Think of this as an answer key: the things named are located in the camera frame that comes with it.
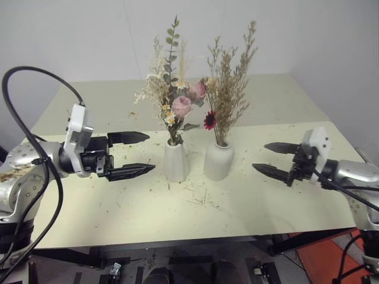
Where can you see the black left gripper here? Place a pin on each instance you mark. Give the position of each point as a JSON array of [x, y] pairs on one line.
[[96, 154]]

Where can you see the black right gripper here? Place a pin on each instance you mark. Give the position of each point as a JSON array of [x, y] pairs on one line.
[[303, 165]]

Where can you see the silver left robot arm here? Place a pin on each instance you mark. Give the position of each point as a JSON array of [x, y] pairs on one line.
[[17, 159]]

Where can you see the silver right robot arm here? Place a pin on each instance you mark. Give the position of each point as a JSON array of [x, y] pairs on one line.
[[349, 173]]

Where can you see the beige grass bouquet, red flower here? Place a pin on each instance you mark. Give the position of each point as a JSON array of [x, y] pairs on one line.
[[228, 97]]

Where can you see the tapered white vase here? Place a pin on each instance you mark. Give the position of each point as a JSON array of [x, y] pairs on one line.
[[176, 162]]

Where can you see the rounded white vase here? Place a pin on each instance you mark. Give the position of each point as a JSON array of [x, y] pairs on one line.
[[219, 162]]

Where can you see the pink rose dried bouquet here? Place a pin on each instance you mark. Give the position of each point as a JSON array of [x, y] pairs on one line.
[[181, 106]]

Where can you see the orange floor mat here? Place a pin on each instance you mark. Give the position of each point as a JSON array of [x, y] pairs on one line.
[[328, 257]]

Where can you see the dark rounded shape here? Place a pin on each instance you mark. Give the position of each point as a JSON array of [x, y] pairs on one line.
[[158, 276]]

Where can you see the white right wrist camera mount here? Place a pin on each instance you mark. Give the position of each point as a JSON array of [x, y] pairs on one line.
[[319, 142]]

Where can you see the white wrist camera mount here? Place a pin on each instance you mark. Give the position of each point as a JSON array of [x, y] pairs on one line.
[[77, 124], [319, 142]]

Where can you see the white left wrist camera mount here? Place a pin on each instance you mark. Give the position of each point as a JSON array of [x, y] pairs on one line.
[[77, 124]]

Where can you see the black metal table frame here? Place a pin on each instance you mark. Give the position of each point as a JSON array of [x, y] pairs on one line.
[[74, 255]]

